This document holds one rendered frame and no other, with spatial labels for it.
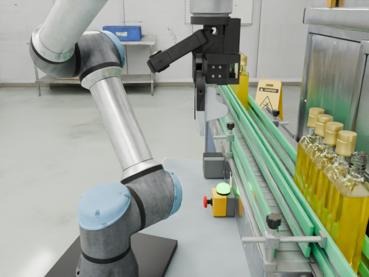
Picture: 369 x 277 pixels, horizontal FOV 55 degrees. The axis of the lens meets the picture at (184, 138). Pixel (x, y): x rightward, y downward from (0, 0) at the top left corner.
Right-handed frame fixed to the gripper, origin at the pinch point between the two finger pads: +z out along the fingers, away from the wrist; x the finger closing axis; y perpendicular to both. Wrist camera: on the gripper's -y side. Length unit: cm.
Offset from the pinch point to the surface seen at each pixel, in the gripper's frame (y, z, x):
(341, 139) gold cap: 28.4, 2.9, -1.0
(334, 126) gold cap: 29.0, 2.0, 4.2
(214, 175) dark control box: 11, 41, 61
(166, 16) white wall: -22, -6, 592
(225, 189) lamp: 11.3, 33.5, 34.9
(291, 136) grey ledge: 44, 30, 74
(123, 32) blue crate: -89, 17, 529
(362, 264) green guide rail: 33.2, 27.2, -8.2
